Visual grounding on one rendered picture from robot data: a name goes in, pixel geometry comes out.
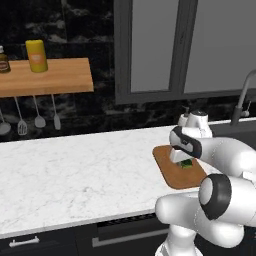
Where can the dark drawer front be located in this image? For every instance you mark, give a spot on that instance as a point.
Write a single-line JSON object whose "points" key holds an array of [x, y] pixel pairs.
{"points": [[50, 243]]}

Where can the grey hanging slotted spatula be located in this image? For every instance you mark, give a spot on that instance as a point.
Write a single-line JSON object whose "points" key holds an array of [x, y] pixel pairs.
{"points": [[22, 127]]}

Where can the grey sink tap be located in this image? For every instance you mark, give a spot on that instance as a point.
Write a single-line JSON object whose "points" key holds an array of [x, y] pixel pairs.
{"points": [[237, 113]]}

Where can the grey hanging narrow spatula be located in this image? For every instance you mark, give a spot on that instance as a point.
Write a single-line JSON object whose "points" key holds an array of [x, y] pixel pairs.
{"points": [[57, 122]]}

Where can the grey framed window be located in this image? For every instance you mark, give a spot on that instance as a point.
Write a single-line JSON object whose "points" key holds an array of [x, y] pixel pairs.
{"points": [[153, 46]]}

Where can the green sponge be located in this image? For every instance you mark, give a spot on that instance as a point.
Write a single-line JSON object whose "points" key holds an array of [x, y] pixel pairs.
{"points": [[186, 163]]}

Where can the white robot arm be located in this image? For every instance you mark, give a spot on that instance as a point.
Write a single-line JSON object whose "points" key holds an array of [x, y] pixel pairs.
{"points": [[230, 156]]}

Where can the dark sink basin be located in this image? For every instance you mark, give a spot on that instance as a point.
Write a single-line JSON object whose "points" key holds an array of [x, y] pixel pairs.
{"points": [[233, 130]]}

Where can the brown wooden cutting board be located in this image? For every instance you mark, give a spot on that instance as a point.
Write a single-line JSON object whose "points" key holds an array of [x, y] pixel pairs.
{"points": [[176, 176]]}

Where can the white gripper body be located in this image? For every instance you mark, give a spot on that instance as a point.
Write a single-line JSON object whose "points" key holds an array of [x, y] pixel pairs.
{"points": [[176, 154]]}

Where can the yellow bottle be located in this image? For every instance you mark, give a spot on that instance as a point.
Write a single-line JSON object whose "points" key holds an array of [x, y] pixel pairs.
{"points": [[37, 56]]}

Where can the brown bottle with white cap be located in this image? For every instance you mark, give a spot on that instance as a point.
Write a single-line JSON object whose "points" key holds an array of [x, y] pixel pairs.
{"points": [[4, 63]]}

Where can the grey hanging spoon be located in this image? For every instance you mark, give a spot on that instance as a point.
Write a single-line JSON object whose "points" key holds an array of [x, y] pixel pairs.
{"points": [[39, 121]]}

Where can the wooden wall shelf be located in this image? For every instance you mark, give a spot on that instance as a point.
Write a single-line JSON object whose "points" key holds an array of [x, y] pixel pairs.
{"points": [[63, 78]]}

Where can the grey hanging ladle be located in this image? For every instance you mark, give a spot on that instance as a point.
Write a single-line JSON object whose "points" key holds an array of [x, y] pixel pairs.
{"points": [[4, 127]]}

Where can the dark dishwasher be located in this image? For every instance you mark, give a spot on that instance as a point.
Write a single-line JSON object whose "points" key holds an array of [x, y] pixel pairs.
{"points": [[133, 230]]}

